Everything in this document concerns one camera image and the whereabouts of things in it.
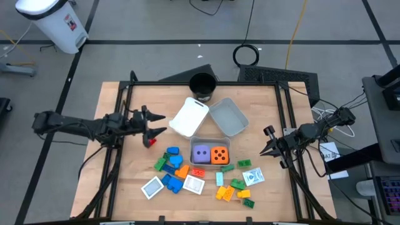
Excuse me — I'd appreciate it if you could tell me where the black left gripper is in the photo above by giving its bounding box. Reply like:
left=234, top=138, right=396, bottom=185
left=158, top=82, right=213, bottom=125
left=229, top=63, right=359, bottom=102
left=124, top=105, right=168, bottom=149

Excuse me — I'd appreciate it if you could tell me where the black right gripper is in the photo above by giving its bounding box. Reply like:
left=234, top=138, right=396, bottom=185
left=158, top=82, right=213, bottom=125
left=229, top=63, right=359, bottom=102
left=259, top=125, right=299, bottom=170

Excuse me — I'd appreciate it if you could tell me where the white plastic bin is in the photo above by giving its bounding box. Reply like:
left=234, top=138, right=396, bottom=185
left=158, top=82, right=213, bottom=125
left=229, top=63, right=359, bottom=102
left=168, top=96, right=209, bottom=140

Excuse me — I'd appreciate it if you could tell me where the light blue toy block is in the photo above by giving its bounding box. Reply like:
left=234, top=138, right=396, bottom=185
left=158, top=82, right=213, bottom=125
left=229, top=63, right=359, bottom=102
left=169, top=154, right=184, bottom=169

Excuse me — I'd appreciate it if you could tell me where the dark blue brick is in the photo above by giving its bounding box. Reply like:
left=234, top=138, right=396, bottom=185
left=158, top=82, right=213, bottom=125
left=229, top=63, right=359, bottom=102
left=162, top=164, right=177, bottom=176

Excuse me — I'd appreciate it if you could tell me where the green stepped toy block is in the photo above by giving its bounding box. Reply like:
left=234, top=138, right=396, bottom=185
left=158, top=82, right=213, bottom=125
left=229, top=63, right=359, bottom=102
left=230, top=178, right=246, bottom=191

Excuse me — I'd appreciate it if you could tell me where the orange toy block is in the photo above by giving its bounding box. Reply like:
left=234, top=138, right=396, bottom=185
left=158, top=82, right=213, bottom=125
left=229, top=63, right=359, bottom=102
left=174, top=164, right=191, bottom=179

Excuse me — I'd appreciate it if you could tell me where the white playing card box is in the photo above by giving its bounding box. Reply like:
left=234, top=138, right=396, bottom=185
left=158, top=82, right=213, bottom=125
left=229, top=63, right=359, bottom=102
left=182, top=174, right=206, bottom=196
left=140, top=176, right=165, bottom=200

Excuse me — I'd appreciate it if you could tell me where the large blue toy block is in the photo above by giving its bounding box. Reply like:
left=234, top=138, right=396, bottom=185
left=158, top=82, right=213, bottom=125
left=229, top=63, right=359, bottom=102
left=166, top=177, right=184, bottom=194

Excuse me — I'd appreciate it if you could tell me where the orange-yellow brick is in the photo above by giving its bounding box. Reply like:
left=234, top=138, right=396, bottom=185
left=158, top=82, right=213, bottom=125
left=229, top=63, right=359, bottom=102
left=222, top=185, right=236, bottom=203

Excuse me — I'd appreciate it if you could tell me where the grey plastic bin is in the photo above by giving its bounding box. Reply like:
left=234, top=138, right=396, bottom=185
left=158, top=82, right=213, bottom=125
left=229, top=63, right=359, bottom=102
left=208, top=97, right=250, bottom=138
left=189, top=136, right=233, bottom=170

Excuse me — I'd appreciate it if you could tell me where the orange foam die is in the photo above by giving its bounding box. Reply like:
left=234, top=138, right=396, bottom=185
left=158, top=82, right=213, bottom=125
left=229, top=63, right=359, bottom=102
left=211, top=146, right=230, bottom=165

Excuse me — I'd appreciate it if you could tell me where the white paper sheet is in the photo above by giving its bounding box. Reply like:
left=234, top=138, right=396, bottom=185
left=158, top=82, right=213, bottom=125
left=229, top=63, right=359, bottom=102
left=319, top=142, right=350, bottom=181

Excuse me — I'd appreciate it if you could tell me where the purple foam die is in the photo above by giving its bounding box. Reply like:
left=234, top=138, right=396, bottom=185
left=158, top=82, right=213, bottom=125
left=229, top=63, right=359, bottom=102
left=192, top=144, right=211, bottom=164

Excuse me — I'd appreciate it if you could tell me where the black bucket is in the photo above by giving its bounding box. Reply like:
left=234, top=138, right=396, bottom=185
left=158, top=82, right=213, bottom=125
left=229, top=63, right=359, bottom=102
left=189, top=72, right=218, bottom=103

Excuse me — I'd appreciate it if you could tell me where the black perforated panel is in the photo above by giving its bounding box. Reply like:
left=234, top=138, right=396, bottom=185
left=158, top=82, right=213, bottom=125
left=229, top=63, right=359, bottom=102
left=237, top=64, right=321, bottom=108

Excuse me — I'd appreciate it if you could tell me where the black desk beam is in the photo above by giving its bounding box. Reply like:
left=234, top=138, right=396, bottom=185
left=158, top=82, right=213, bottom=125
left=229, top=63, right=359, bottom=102
left=324, top=143, right=384, bottom=175

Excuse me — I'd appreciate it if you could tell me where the pale grey rounded object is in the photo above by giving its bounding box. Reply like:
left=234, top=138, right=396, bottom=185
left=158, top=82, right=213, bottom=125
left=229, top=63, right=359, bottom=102
left=356, top=180, right=379, bottom=198

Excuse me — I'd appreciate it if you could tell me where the grey desk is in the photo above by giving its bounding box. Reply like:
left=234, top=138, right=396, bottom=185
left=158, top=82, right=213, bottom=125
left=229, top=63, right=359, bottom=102
left=361, top=74, right=400, bottom=166

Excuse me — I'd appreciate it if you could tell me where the backlit keyboard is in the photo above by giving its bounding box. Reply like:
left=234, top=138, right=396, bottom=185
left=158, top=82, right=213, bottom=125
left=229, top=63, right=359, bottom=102
left=376, top=175, right=400, bottom=216

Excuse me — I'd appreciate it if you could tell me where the black monitor stand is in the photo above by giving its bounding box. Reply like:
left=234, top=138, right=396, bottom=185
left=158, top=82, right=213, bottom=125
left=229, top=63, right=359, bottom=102
left=373, top=64, right=400, bottom=111

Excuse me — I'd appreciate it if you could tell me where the white trash can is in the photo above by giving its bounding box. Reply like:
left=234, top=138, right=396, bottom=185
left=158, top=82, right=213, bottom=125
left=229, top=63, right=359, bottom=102
left=14, top=0, right=89, bottom=54

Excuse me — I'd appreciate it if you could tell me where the grey stand foot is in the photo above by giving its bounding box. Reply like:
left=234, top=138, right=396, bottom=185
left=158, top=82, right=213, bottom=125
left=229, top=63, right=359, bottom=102
left=0, top=61, right=38, bottom=78

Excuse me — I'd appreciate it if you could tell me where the black floor object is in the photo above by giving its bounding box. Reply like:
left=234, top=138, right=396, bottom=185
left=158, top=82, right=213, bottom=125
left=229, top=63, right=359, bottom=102
left=0, top=97, right=13, bottom=114

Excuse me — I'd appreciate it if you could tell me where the white cable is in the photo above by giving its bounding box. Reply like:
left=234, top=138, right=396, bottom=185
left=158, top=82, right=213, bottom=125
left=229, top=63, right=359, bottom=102
left=311, top=107, right=356, bottom=138

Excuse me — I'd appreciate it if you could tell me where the yellow hanging cable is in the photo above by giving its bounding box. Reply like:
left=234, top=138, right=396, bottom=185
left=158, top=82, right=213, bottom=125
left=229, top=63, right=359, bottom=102
left=284, top=0, right=309, bottom=70

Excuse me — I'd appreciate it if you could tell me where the black coiled cable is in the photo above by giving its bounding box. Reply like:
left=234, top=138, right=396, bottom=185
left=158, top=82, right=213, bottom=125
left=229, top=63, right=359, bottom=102
left=232, top=0, right=261, bottom=68

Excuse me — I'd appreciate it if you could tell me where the black floor cable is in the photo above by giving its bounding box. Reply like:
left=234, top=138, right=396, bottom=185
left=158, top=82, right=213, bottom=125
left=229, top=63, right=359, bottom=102
left=189, top=0, right=224, bottom=16

